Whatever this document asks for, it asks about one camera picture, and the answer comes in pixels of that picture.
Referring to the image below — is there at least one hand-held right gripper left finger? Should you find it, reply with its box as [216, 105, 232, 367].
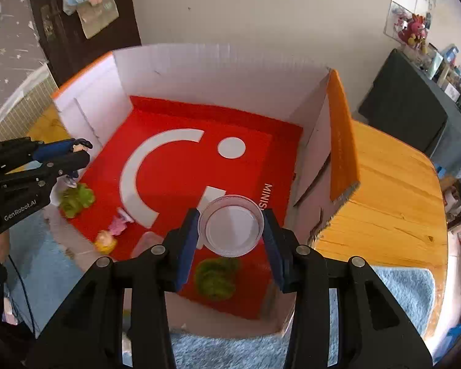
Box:
[25, 208, 200, 369]

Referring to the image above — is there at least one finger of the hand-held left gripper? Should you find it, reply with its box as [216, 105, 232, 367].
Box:
[33, 139, 81, 162]
[42, 150, 91, 179]

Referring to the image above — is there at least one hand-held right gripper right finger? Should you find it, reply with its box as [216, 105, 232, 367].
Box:
[262, 209, 435, 369]

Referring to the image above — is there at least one black-haired doll figure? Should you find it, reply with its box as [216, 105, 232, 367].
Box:
[63, 138, 94, 189]

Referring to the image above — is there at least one large green knitted toy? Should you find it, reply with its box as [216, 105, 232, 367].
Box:
[58, 182, 96, 219]

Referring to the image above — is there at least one small green knitted toy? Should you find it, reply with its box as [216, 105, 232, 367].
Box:
[194, 257, 241, 301]

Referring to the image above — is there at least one orange cardboard box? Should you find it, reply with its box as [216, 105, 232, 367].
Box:
[51, 43, 361, 335]

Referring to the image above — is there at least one yellow doll figure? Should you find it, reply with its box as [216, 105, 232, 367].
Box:
[94, 230, 118, 254]

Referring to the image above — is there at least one dark brown door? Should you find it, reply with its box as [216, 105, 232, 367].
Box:
[27, 0, 142, 85]

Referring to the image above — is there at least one blue fleece blanket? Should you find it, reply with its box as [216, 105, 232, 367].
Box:
[2, 208, 436, 369]

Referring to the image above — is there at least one grey cloth covered side table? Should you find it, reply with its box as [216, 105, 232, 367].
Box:
[359, 48, 461, 193]

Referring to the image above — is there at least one pink dragon plush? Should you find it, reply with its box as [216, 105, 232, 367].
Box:
[399, 13, 427, 49]

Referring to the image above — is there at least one black cable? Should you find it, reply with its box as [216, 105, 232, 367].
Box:
[6, 254, 37, 339]

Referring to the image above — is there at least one metal door handle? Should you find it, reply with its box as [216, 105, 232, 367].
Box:
[40, 5, 58, 39]

